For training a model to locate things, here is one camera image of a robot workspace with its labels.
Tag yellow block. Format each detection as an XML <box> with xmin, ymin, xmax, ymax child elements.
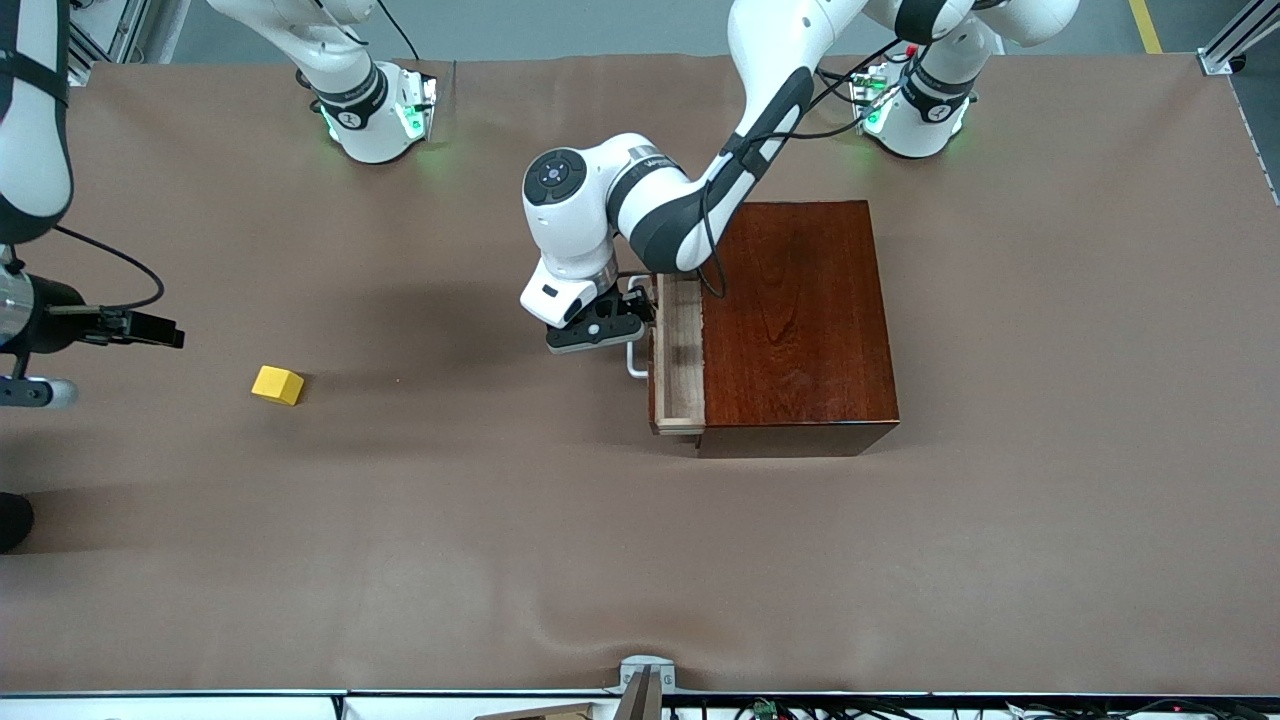
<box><xmin>251</xmin><ymin>365</ymin><xmax>305</xmax><ymax>407</ymax></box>

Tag dark brown wooden cabinet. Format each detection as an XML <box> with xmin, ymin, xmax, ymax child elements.
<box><xmin>695</xmin><ymin>201</ymin><xmax>900</xmax><ymax>459</ymax></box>

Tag black round object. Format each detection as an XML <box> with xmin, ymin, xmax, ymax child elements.
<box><xmin>0</xmin><ymin>492</ymin><xmax>35</xmax><ymax>554</ymax></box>

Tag brown table cover sheet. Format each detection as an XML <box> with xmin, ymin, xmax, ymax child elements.
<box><xmin>0</xmin><ymin>52</ymin><xmax>1280</xmax><ymax>696</ymax></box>

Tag grey metal table clamp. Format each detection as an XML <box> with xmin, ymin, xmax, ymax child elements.
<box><xmin>605</xmin><ymin>655</ymin><xmax>678</xmax><ymax>720</ymax></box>

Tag yellow floor tape strip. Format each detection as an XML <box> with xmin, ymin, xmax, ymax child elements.
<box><xmin>1128</xmin><ymin>0</ymin><xmax>1167</xmax><ymax>54</ymax></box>

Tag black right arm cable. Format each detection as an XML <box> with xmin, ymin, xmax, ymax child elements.
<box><xmin>52</xmin><ymin>226</ymin><xmax>165</xmax><ymax>311</ymax></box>

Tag aluminium frame profiles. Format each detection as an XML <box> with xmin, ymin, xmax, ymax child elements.
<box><xmin>68</xmin><ymin>0</ymin><xmax>151</xmax><ymax>63</ymax></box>

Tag tangled black cables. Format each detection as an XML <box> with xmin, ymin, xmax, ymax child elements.
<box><xmin>668</xmin><ymin>697</ymin><xmax>1280</xmax><ymax>720</ymax></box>

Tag aluminium frame profile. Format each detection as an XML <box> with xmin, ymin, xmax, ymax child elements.
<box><xmin>1198</xmin><ymin>0</ymin><xmax>1280</xmax><ymax>76</ymax></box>

